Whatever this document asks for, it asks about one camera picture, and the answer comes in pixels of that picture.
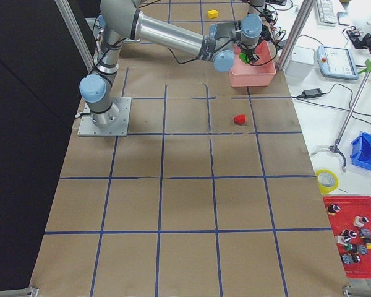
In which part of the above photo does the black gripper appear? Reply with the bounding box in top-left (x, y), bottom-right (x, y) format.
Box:
top-left (239, 43), bottom-right (260, 64)

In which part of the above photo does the green toy block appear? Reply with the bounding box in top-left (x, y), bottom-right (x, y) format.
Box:
top-left (238, 53), bottom-right (249, 64)

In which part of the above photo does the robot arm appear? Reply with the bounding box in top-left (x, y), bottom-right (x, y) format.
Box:
top-left (247, 0), bottom-right (265, 14)
top-left (79, 1), bottom-right (262, 128)

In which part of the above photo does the pink plastic box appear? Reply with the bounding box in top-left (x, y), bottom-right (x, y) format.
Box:
top-left (229, 41), bottom-right (276, 87)

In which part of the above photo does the white cube device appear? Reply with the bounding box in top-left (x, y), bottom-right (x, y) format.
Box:
top-left (285, 46), bottom-right (315, 79)

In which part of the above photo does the yellow toy block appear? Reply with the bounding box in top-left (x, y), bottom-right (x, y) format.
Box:
top-left (207, 9), bottom-right (219, 19)

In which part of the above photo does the red toy block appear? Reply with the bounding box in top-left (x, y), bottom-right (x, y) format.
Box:
top-left (234, 114), bottom-right (247, 125)

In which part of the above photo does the black power adapter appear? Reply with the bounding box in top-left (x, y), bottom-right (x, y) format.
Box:
top-left (301, 88), bottom-right (323, 99)

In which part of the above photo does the teach pendant tablet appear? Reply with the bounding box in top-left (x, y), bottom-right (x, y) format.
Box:
top-left (316, 45), bottom-right (359, 80)

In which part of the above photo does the white keyboard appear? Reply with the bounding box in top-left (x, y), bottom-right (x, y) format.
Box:
top-left (315, 0), bottom-right (337, 26)

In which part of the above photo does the grabber reach tool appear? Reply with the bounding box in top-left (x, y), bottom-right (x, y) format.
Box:
top-left (310, 59), bottom-right (371, 173)

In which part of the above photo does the yellow tape roll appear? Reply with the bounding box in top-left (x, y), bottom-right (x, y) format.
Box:
top-left (316, 169), bottom-right (339, 194)

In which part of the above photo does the blue storage bin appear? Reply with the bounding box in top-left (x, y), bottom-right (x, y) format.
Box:
top-left (350, 131), bottom-right (371, 171)

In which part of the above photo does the red parts tray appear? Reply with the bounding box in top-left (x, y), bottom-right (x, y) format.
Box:
top-left (323, 195), bottom-right (371, 278)

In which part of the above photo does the aluminium frame post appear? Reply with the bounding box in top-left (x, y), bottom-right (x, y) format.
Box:
top-left (276, 0), bottom-right (314, 70)

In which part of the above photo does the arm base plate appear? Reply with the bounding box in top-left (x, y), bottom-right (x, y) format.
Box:
top-left (77, 97), bottom-right (132, 137)

